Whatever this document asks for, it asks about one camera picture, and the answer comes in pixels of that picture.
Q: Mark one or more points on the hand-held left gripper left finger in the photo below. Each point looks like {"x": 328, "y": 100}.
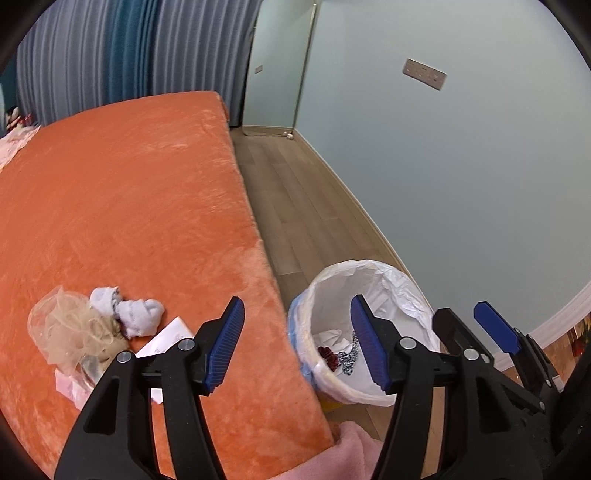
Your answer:
{"x": 225, "y": 344}

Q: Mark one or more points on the yellow flat item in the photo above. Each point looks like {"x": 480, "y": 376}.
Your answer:
{"x": 330, "y": 405}

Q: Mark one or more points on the beige mesh netting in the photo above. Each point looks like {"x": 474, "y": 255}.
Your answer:
{"x": 69, "y": 332}

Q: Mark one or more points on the white tissue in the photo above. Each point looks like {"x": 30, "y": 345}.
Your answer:
{"x": 334, "y": 336}

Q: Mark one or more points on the pink fluffy blanket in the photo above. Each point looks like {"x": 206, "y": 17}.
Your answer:
{"x": 351, "y": 454}

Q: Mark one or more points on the red crumpled scrap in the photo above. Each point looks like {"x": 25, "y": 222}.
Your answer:
{"x": 327, "y": 354}

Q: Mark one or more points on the grey curtain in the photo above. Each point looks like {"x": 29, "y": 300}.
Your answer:
{"x": 198, "y": 46}

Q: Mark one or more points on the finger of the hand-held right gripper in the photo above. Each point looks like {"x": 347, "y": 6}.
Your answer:
{"x": 496, "y": 325}
{"x": 455, "y": 330}

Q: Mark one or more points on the standing mirror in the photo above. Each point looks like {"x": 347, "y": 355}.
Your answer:
{"x": 277, "y": 69}

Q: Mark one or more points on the pink patterned quilt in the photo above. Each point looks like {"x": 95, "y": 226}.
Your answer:
{"x": 14, "y": 143}

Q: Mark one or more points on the black and white patterned scrap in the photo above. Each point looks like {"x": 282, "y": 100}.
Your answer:
{"x": 348, "y": 356}

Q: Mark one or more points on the white cloth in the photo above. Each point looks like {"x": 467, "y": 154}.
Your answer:
{"x": 138, "y": 316}

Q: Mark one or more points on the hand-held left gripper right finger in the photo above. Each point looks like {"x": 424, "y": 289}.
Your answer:
{"x": 369, "y": 346}

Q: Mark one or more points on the white paper sheet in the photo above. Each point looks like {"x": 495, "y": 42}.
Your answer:
{"x": 166, "y": 337}

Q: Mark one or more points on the teal curtain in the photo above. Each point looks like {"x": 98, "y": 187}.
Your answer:
{"x": 131, "y": 46}

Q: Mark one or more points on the trash bin with white liner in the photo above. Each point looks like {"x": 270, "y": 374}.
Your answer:
{"x": 397, "y": 281}

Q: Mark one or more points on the red and white doll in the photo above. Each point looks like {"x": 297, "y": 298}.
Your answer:
{"x": 16, "y": 117}

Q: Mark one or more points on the wall socket panel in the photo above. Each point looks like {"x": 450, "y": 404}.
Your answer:
{"x": 424, "y": 74}

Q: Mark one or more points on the orange plush blanket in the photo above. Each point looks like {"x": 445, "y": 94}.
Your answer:
{"x": 138, "y": 207}

